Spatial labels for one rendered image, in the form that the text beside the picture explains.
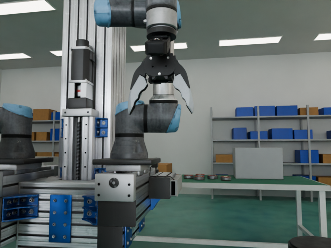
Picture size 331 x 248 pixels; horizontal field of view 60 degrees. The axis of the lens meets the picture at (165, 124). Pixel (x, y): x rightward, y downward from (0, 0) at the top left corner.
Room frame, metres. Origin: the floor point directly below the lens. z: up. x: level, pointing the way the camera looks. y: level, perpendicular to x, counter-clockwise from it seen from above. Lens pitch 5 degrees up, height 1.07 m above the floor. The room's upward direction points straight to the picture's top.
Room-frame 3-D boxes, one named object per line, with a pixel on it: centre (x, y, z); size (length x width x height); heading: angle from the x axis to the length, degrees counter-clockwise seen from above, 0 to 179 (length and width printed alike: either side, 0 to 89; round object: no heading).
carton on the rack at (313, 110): (6.20, -3.07, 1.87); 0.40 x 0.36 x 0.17; 169
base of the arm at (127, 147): (1.16, 0.15, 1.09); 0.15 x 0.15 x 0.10
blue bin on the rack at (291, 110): (6.27, -2.63, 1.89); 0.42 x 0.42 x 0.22; 80
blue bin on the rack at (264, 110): (6.35, -2.19, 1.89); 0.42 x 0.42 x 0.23; 78
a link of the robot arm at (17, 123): (1.23, 0.64, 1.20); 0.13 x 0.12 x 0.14; 81
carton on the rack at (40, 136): (7.28, 3.03, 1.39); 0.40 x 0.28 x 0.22; 170
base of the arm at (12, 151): (1.23, 0.64, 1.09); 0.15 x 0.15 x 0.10
